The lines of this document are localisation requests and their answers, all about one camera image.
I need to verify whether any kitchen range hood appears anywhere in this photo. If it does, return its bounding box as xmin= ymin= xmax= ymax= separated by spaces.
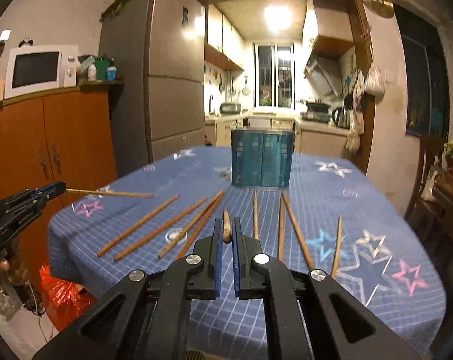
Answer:
xmin=304 ymin=53 xmax=342 ymax=99

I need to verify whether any kitchen window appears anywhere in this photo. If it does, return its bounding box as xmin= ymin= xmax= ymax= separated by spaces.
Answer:
xmin=253 ymin=43 xmax=295 ymax=109

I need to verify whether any person's left hand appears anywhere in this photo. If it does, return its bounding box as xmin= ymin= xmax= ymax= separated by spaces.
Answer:
xmin=0 ymin=239 xmax=29 ymax=289

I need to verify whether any wooden chopstick long right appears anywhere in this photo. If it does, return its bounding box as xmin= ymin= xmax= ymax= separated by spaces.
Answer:
xmin=281 ymin=192 xmax=314 ymax=271

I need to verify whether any red plastic bag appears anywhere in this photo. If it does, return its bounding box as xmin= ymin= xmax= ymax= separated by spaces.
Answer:
xmin=39 ymin=262 xmax=96 ymax=332

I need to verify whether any brown wooden cabinet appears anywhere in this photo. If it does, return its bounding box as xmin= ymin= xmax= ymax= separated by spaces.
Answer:
xmin=0 ymin=83 xmax=123 ymax=282

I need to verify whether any blue star checked tablecloth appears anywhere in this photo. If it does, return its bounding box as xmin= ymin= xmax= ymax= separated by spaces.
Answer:
xmin=48 ymin=146 xmax=446 ymax=353

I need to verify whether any white microwave oven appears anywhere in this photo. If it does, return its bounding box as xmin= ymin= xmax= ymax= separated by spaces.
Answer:
xmin=4 ymin=45 xmax=79 ymax=99

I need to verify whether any wooden chair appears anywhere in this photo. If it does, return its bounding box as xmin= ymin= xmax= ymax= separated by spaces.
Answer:
xmin=404 ymin=134 xmax=446 ymax=219

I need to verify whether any teal metal utensil holder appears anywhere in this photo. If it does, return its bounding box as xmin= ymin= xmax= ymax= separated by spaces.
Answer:
xmin=231 ymin=128 xmax=295 ymax=189

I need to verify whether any white bottle on cabinet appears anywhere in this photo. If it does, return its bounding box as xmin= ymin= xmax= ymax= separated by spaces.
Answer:
xmin=87 ymin=63 xmax=97 ymax=81

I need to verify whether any dark wooden side table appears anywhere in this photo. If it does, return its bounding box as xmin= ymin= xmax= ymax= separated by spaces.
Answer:
xmin=420 ymin=166 xmax=453 ymax=261

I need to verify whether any blue lidded jar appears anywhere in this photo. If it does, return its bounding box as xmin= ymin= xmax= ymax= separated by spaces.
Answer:
xmin=105 ymin=66 xmax=117 ymax=82

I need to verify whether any steel electric kettle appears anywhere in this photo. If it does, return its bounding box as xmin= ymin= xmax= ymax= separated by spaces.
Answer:
xmin=331 ymin=106 xmax=350 ymax=129

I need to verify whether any black wok on stove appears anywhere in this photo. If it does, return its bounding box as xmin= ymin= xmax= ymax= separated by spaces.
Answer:
xmin=304 ymin=101 xmax=331 ymax=114

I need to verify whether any grey tall refrigerator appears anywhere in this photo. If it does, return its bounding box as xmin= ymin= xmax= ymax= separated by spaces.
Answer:
xmin=99 ymin=0 xmax=206 ymax=176

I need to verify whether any white hanging plastic bag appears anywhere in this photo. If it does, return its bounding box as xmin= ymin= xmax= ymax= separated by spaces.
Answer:
xmin=364 ymin=62 xmax=385 ymax=97

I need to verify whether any dark window with frame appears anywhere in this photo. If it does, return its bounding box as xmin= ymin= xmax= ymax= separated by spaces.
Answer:
xmin=394 ymin=5 xmax=449 ymax=138

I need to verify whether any round brass wall clock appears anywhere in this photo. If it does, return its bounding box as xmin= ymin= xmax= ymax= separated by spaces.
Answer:
xmin=362 ymin=0 xmax=394 ymax=19

